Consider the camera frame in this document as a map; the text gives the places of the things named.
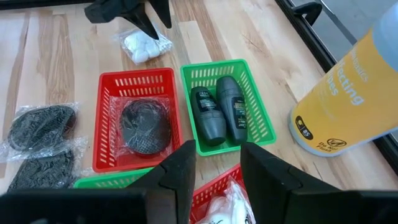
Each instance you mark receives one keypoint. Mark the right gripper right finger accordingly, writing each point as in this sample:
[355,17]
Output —
[267,180]

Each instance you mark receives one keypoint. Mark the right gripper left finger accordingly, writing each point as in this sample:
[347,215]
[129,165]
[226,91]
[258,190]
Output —
[174,180]

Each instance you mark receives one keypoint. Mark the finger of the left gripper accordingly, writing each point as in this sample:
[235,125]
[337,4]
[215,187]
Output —
[143,23]
[163,12]

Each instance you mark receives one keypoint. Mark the bagged white cotton balls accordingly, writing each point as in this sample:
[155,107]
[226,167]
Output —
[143,46]

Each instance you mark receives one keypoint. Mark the white bag with black print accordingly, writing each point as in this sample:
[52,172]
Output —
[241,202]

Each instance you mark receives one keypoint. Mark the bagged white cotton pads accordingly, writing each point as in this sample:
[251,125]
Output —
[217,213]

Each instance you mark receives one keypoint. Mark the bagged black mesh pad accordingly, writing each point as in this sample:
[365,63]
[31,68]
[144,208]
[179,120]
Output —
[146,126]
[40,127]
[43,171]

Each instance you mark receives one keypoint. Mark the dark grey roll-on deodorant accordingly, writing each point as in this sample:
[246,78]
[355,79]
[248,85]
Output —
[233,109]
[206,116]

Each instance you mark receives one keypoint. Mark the red plastic slotted basket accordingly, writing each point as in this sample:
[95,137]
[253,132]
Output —
[217,183]
[136,74]

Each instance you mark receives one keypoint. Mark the green plastic slotted basket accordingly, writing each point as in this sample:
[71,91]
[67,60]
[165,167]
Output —
[187,81]
[118,180]

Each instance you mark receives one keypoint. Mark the yellow disinfecting wipes canister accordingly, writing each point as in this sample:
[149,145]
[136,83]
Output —
[342,102]

